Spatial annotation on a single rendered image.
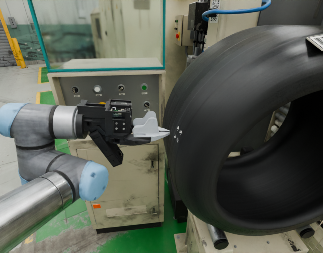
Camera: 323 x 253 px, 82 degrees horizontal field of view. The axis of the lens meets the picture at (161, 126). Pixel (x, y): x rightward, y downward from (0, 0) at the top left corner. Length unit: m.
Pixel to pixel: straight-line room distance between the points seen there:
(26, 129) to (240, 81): 0.43
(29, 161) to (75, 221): 1.46
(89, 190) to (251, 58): 0.38
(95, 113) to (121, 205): 1.10
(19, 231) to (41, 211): 0.03
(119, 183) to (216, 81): 1.06
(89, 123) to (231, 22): 0.54
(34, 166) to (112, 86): 0.64
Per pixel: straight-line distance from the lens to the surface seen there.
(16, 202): 0.35
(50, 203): 0.37
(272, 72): 0.37
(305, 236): 0.81
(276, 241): 0.87
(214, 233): 0.67
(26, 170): 0.50
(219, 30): 0.71
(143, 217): 1.59
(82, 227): 1.86
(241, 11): 0.70
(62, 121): 0.44
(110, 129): 0.42
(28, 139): 0.48
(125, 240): 1.72
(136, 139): 0.43
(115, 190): 1.36
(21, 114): 0.47
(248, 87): 0.36
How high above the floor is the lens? 1.48
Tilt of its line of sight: 29 degrees down
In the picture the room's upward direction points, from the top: straight up
